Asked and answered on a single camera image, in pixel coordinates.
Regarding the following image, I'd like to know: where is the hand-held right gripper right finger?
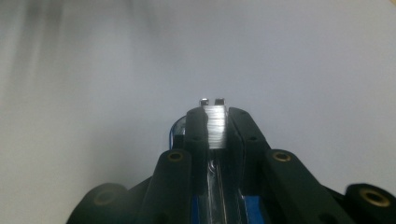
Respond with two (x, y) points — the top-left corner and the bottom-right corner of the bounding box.
(227, 106), (356, 224)

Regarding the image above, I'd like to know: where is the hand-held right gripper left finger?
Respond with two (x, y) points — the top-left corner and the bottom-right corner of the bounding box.
(134, 106), (209, 224)

